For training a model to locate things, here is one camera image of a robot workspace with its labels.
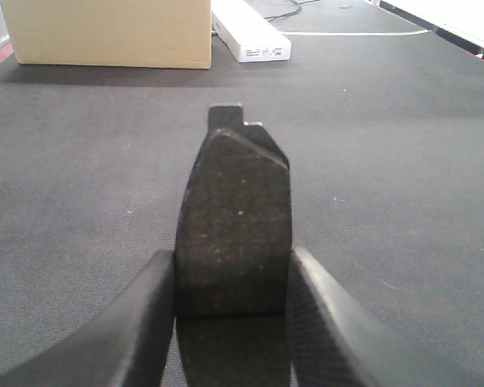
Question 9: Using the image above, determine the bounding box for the black conveyor belt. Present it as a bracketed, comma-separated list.
[0, 1, 484, 376]

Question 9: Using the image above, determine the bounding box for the dark brake pad gripper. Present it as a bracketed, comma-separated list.
[174, 105, 292, 386]

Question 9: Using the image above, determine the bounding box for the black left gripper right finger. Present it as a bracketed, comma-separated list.
[286, 248, 436, 386]

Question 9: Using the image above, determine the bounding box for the long white box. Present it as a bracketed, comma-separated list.
[211, 0, 292, 63]

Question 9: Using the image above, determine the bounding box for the black cable bundle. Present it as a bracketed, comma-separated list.
[261, 0, 328, 23]

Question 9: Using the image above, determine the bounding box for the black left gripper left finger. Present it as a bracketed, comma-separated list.
[0, 250, 174, 386]

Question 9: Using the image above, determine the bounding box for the large cardboard box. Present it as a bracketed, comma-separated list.
[1, 1, 211, 69]

